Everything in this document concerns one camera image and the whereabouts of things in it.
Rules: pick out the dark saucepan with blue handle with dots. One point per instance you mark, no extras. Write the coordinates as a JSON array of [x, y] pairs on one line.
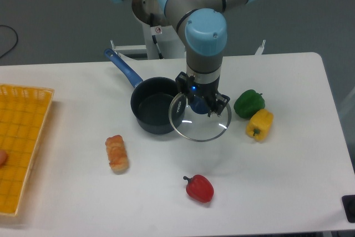
[[151, 98]]

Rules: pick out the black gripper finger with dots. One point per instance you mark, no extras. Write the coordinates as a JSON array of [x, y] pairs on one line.
[[217, 106], [184, 85]]

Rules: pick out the yellow bell pepper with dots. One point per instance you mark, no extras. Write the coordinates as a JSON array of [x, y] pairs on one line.
[[260, 125]]

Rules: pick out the yellow woven basket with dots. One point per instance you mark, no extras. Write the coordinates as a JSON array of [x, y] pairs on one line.
[[24, 111]]

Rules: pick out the black device at table edge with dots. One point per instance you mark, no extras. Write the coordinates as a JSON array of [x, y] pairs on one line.
[[348, 202]]

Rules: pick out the orange item in basket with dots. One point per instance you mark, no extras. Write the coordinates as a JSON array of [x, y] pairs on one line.
[[3, 157]]

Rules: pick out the red bell pepper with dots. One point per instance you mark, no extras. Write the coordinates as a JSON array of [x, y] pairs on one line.
[[199, 188]]

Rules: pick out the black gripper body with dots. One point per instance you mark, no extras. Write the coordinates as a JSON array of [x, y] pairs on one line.
[[205, 89]]

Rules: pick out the glass lid with blue knob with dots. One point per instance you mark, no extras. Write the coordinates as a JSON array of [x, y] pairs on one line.
[[193, 122]]

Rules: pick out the green bell pepper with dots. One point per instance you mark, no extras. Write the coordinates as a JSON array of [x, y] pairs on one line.
[[248, 104]]

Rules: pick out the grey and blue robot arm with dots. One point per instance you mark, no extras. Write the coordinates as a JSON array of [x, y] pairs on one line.
[[202, 28]]

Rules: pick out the golden bread pastry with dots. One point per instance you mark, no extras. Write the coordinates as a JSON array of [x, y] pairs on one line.
[[117, 155]]

